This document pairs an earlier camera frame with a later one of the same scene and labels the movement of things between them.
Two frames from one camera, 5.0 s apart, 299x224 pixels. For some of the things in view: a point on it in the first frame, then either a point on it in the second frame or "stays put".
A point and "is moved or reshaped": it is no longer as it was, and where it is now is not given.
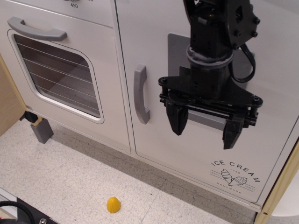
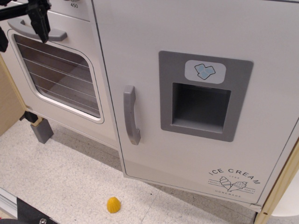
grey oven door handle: [17, 24] stays put
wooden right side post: [267, 213] stays put
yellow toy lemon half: [113, 205] stays put
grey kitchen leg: [43, 131] stays put
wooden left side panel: [12, 107] stays put
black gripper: [210, 89] → [37, 11]
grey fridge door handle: [143, 112] → [129, 99]
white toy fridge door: [247, 170] is moved or reshaped
